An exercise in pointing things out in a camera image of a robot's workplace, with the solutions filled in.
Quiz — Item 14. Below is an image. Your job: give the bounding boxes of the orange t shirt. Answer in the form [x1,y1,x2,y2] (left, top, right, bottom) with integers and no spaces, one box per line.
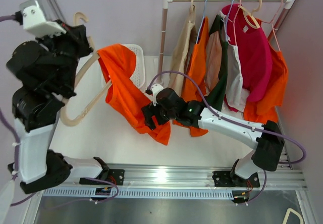
[173,16,210,137]
[97,44,171,146]

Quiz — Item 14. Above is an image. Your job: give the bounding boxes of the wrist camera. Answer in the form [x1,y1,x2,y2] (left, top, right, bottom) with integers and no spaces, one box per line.
[145,83,164,106]
[19,0,67,38]

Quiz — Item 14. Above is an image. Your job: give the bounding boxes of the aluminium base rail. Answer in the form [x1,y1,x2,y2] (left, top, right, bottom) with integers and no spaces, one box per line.
[40,164,307,201]

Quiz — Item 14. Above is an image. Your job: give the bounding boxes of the wooden hanger on magenta shirt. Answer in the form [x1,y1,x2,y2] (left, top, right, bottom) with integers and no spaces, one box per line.
[238,0,262,29]

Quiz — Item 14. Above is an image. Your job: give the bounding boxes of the light blue wire hanger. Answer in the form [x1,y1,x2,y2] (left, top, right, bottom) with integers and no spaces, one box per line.
[195,0,207,44]

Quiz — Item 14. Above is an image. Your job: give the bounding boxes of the pink wire hanger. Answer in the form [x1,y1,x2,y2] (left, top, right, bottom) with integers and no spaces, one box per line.
[263,0,283,51]

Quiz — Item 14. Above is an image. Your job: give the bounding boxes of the dark green garment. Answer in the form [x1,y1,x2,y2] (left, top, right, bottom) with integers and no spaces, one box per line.
[206,15,228,110]

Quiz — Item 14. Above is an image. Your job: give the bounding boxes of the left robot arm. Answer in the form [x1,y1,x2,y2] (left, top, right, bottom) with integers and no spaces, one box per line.
[7,20,110,194]

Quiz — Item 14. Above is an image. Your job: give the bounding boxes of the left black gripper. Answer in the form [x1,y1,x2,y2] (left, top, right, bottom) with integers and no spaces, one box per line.
[36,19,95,94]

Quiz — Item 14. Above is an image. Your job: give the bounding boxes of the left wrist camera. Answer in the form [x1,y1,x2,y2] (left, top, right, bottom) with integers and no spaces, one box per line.
[19,0,67,38]

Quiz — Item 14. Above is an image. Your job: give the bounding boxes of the far right orange garment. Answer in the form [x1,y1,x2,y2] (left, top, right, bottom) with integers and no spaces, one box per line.
[243,18,289,124]

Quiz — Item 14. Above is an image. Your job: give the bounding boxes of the white garment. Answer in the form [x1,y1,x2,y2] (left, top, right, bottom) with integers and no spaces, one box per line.
[218,11,249,112]

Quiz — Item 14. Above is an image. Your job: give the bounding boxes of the peach garment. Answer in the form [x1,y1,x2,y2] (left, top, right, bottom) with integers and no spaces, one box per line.
[204,31,222,91]

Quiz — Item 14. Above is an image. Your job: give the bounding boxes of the white perforated plastic basket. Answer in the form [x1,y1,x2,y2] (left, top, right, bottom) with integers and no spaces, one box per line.
[124,44,145,89]

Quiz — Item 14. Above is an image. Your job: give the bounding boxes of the clothes rack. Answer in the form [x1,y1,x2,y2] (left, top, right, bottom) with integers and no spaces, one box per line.
[153,0,295,85]

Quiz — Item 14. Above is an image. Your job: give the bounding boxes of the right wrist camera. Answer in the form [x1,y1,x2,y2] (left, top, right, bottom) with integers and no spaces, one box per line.
[145,83,164,106]

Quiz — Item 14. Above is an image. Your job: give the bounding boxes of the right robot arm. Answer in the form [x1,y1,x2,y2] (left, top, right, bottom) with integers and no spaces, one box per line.
[142,84,284,186]

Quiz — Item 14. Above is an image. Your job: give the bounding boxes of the magenta t shirt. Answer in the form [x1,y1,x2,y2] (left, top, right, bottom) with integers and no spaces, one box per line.
[221,4,273,102]

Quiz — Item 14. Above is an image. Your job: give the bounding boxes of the beige t shirt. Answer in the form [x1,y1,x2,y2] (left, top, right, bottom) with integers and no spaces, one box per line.
[168,4,197,95]

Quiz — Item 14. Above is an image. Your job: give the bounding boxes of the beige shirt wooden hanger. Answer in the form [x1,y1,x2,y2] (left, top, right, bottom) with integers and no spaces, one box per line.
[189,0,195,15]

